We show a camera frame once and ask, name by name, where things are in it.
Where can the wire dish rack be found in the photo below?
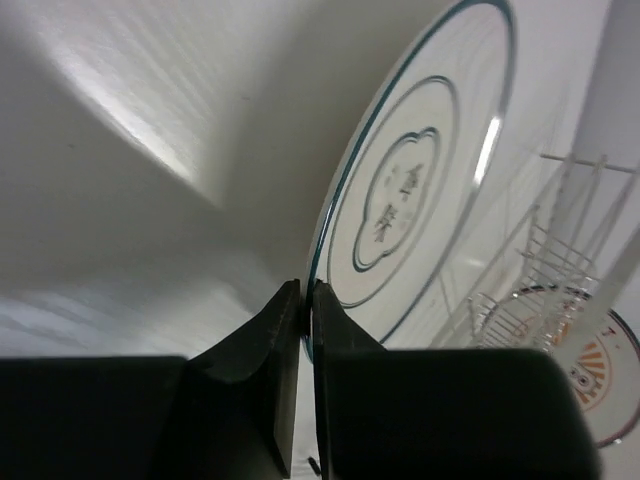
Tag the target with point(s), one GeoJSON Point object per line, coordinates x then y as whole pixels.
{"type": "Point", "coordinates": [558, 240]}

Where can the white plate with orange sunburst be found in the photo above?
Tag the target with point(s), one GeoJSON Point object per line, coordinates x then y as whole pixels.
{"type": "Point", "coordinates": [605, 377]}

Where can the white plate with green rings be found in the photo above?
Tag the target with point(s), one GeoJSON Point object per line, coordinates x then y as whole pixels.
{"type": "Point", "coordinates": [414, 168]}

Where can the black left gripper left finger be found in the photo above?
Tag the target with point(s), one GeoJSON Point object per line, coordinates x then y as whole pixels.
{"type": "Point", "coordinates": [235, 410]}

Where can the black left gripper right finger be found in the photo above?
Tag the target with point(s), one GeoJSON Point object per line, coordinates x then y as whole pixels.
{"type": "Point", "coordinates": [442, 413]}

